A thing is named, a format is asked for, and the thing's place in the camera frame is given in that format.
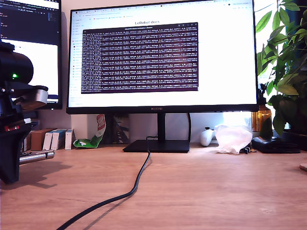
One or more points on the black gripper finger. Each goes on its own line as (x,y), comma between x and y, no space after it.
(10,153)

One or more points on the metallic silver laser pointer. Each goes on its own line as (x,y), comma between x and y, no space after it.
(36,157)

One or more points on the green and black box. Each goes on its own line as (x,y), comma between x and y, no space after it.
(27,142)

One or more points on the brown cardboard box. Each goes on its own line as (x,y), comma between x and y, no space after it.
(38,141)

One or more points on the blue shield badge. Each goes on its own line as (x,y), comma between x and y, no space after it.
(36,124)

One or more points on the white box with blue side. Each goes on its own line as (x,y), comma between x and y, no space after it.
(57,141)

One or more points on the green and red snack bag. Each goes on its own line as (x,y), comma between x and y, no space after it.
(92,141)

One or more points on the grey printed bag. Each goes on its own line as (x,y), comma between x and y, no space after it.
(121,129)

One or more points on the black monitor with dark screen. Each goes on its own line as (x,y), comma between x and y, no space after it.
(36,24)

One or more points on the white game controller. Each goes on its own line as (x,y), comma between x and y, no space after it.
(206,137)

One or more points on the clear crumpled plastic bag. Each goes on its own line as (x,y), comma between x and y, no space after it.
(233,140)

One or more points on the large black desktop monitor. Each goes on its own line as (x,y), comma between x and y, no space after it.
(227,72)

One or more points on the small black binder clip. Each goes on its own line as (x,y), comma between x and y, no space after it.
(248,150)

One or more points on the amber glass pump bottle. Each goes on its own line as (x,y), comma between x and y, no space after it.
(262,118)

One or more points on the black leather pouch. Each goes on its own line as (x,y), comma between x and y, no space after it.
(274,145)

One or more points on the dark plant pot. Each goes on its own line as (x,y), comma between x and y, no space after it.
(296,140)

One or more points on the green leafy houseplant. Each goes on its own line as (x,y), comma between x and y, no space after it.
(285,72)

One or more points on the round cork coaster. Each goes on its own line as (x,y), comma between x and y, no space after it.
(303,166)

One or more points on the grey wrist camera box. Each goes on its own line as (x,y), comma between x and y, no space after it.
(37,97)

